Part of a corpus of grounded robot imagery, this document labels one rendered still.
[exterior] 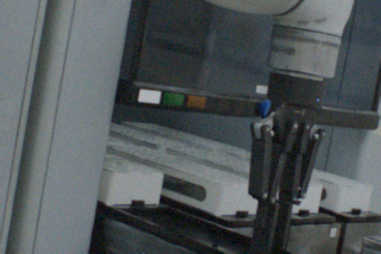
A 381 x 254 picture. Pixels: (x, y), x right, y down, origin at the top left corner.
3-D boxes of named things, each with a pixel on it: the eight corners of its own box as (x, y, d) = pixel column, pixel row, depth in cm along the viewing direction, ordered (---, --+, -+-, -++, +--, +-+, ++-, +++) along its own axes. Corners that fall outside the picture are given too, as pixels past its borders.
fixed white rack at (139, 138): (59, 145, 182) (64, 115, 181) (96, 147, 189) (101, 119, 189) (152, 177, 161) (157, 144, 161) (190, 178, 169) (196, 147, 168)
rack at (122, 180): (-5, 167, 143) (1, 131, 142) (45, 169, 150) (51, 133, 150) (106, 214, 122) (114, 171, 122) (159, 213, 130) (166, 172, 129)
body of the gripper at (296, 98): (297, 74, 119) (285, 140, 119) (256, 67, 113) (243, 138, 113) (341, 82, 114) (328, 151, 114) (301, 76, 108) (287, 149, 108)
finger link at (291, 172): (281, 117, 115) (288, 116, 116) (273, 199, 117) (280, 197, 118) (304, 122, 113) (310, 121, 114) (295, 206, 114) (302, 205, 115)
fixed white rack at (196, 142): (115, 148, 193) (120, 121, 192) (148, 149, 200) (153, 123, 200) (208, 178, 173) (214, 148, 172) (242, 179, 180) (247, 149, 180)
